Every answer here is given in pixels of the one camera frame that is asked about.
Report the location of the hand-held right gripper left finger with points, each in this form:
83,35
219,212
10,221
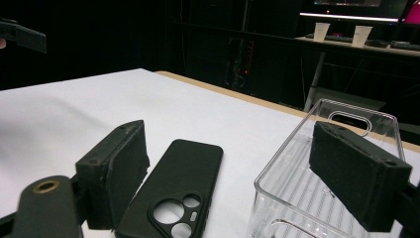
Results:
112,175

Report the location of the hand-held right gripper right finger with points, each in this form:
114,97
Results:
360,178

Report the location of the clear plastic tray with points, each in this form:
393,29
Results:
287,185

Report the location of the black phone case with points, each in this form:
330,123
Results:
185,165

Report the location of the white table mat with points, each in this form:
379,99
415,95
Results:
165,99

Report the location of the white-framed desk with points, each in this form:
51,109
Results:
315,82

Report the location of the black keyboard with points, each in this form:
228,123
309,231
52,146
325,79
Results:
336,38
378,43
406,45

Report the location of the white paper cup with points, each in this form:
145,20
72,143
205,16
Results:
361,36
321,32

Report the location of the dark equipment with red lights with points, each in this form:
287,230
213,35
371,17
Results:
244,62

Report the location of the computer monitor with light strip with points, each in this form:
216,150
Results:
350,10

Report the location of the computer monitor with pink screen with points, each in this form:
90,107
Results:
412,15

